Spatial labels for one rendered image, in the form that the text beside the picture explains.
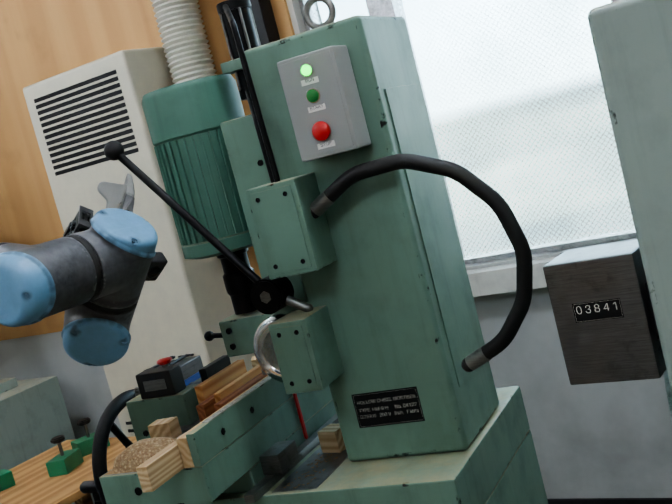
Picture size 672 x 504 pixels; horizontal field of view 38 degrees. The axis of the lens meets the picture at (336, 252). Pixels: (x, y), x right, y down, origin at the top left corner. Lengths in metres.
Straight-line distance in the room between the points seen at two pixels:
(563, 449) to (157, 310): 1.42
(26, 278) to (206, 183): 0.60
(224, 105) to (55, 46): 2.24
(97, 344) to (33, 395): 2.72
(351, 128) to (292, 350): 0.37
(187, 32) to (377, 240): 1.85
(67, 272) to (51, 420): 2.92
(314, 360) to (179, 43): 1.90
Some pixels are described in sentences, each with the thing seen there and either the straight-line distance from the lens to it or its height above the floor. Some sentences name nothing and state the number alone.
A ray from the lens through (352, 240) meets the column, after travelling 1.59.
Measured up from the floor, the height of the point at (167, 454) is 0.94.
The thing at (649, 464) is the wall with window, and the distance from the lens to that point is 3.07.
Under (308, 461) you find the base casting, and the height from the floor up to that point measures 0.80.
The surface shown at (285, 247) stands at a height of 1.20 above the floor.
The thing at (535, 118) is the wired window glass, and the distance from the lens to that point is 2.96.
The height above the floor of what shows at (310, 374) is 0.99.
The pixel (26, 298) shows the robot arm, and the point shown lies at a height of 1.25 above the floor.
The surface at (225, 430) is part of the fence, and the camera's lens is 1.64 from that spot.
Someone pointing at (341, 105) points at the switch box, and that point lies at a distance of 1.50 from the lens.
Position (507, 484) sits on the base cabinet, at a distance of 1.77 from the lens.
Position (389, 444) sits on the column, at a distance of 1.67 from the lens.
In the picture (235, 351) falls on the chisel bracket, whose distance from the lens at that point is 1.83.
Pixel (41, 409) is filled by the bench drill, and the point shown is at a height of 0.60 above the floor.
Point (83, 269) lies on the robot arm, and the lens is 1.25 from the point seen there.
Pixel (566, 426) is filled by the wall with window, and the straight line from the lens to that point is 3.10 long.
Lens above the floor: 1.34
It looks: 6 degrees down
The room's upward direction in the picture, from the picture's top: 15 degrees counter-clockwise
